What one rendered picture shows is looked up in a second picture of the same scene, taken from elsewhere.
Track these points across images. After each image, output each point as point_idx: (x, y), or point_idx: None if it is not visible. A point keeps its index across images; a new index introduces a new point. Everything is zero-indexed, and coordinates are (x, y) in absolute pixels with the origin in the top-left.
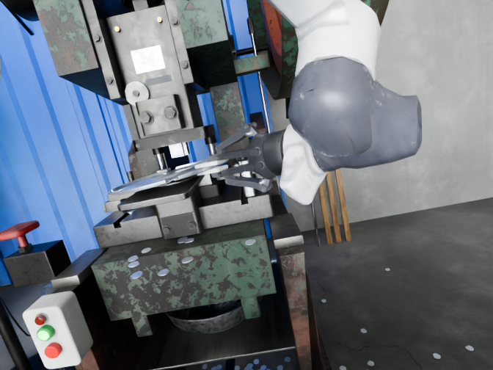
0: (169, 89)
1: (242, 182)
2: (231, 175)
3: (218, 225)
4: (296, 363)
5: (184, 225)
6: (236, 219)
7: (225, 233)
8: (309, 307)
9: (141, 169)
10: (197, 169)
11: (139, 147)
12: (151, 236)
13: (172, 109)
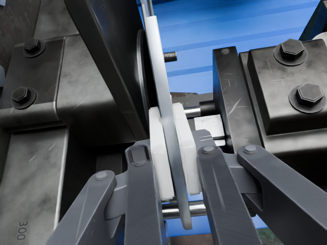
0: None
1: (69, 241)
2: (125, 201)
3: (6, 171)
4: None
5: (30, 82)
6: (3, 225)
7: None
8: None
9: (173, 99)
10: (168, 86)
11: (221, 52)
12: (38, 36)
13: (320, 96)
